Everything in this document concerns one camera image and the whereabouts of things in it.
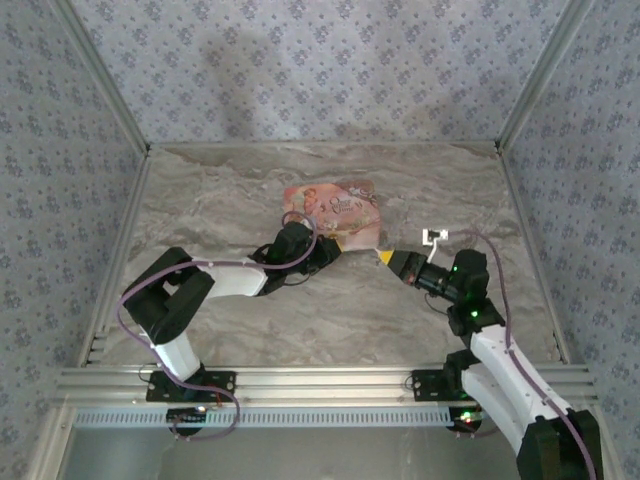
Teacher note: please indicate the black right controller board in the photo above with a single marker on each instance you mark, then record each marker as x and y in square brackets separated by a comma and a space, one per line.
[467, 417]

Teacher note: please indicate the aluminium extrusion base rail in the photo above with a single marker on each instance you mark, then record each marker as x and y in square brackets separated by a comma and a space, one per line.
[325, 385]

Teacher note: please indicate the grey metal sheet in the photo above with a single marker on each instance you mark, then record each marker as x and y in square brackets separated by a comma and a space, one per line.
[325, 460]

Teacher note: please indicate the black controller board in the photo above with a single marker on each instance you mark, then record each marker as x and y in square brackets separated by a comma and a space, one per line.
[467, 417]
[187, 415]

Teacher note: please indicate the aluminium table side rail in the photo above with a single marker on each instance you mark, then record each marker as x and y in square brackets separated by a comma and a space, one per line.
[538, 270]
[125, 225]

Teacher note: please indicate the aluminium frame post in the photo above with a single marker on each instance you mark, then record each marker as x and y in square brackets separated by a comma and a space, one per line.
[104, 75]
[542, 75]

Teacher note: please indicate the black left controller board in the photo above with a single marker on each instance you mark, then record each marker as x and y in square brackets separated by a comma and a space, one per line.
[187, 415]

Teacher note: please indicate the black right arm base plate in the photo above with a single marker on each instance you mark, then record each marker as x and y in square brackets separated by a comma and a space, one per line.
[425, 385]

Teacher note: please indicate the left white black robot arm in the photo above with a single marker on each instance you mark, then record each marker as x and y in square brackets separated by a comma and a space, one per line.
[230, 280]

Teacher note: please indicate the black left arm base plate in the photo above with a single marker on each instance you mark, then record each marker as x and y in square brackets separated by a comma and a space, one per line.
[220, 382]

